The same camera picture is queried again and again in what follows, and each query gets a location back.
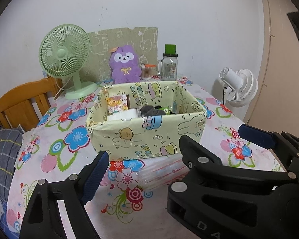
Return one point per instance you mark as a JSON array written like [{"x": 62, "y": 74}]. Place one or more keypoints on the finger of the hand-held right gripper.
[
  {"x": 256, "y": 135},
  {"x": 201, "y": 151}
]

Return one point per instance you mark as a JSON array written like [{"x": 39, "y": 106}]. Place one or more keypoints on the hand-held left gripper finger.
[{"x": 94, "y": 178}]

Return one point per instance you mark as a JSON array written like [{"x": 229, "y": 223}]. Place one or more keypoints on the green card packet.
[{"x": 166, "y": 110}]

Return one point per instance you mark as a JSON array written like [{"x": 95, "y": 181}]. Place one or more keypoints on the yellow printed storage box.
[{"x": 139, "y": 137}]

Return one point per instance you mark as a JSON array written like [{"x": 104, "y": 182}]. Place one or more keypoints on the grey knit gloves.
[{"x": 152, "y": 110}]

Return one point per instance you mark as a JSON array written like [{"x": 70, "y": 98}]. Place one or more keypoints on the beige cloth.
[{"x": 122, "y": 115}]

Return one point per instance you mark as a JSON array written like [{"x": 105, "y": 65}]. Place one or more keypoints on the clear plastic bag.
[{"x": 164, "y": 170}]

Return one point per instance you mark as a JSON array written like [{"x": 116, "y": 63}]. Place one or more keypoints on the floral tablecloth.
[{"x": 72, "y": 134}]

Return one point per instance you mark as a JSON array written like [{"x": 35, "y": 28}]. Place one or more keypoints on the white floor fan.
[{"x": 239, "y": 87}]

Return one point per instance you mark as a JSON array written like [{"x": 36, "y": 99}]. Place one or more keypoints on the beige wooden door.
[{"x": 284, "y": 67}]

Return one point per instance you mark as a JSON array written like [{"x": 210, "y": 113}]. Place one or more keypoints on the small printed carton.
[{"x": 117, "y": 103}]

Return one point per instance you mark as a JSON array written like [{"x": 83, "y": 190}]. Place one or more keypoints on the glass mug jar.
[{"x": 169, "y": 68}]

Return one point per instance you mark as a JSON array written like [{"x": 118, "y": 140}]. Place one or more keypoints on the cotton swab container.
[{"x": 148, "y": 73}]

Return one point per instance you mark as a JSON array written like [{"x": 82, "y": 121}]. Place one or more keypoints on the grey plaid pillow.
[{"x": 2, "y": 154}]

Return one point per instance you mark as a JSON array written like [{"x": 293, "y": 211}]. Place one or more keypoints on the green plastic cup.
[{"x": 171, "y": 49}]

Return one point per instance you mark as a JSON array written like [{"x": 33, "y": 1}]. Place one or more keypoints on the wooden chair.
[{"x": 17, "y": 102}]

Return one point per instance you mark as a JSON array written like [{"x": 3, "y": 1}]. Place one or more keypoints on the purple plush toy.
[{"x": 124, "y": 67}]

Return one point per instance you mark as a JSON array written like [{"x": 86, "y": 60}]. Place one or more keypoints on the green desk fan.
[{"x": 63, "y": 54}]

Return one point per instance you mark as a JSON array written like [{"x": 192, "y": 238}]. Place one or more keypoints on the green printed board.
[{"x": 102, "y": 39}]

